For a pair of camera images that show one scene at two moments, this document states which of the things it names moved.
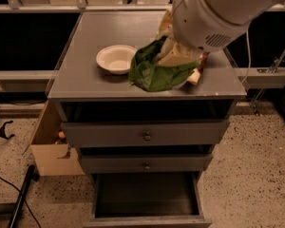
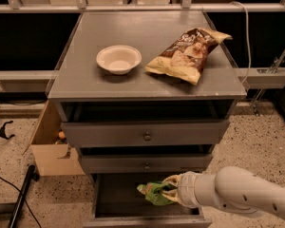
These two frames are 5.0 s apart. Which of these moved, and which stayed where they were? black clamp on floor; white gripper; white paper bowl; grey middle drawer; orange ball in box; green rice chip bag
Moved: green rice chip bag; white gripper
Stayed: white paper bowl; grey middle drawer; black clamp on floor; orange ball in box
